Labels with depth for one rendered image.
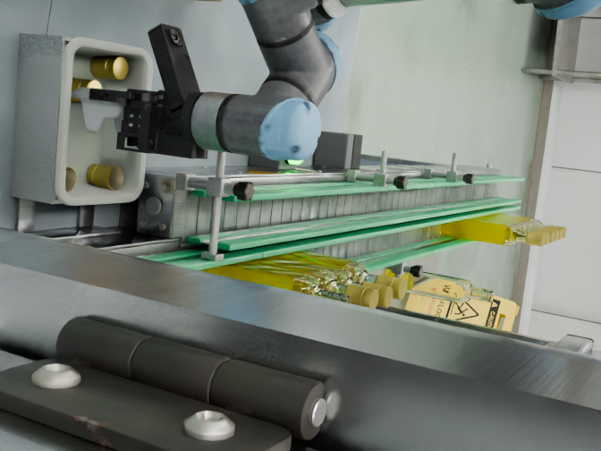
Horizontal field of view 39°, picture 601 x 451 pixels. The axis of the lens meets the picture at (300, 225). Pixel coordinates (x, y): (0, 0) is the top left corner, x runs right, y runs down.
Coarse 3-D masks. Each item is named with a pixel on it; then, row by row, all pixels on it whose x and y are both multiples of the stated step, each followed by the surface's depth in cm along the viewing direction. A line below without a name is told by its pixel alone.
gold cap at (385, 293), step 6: (366, 282) 133; (378, 288) 131; (384, 288) 131; (390, 288) 132; (378, 294) 131; (384, 294) 131; (390, 294) 132; (378, 300) 131; (384, 300) 130; (390, 300) 132; (384, 306) 131
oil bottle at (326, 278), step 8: (264, 264) 133; (272, 264) 132; (280, 264) 133; (288, 264) 134; (296, 264) 134; (304, 272) 129; (312, 272) 129; (320, 272) 130; (328, 272) 131; (320, 280) 128; (328, 280) 129; (336, 280) 131; (328, 288) 129
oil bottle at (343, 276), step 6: (276, 258) 140; (282, 258) 141; (288, 258) 142; (306, 264) 137; (312, 264) 138; (318, 264) 139; (324, 264) 139; (330, 270) 134; (336, 270) 135; (342, 270) 136; (336, 276) 133; (342, 276) 134; (348, 276) 135; (342, 282) 133; (348, 282) 134
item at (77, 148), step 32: (64, 64) 108; (128, 64) 123; (64, 96) 109; (64, 128) 109; (64, 160) 110; (96, 160) 126; (128, 160) 125; (64, 192) 111; (96, 192) 119; (128, 192) 124
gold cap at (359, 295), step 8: (352, 288) 127; (360, 288) 127; (368, 288) 127; (352, 296) 127; (360, 296) 126; (368, 296) 125; (376, 296) 127; (360, 304) 126; (368, 304) 125; (376, 304) 128
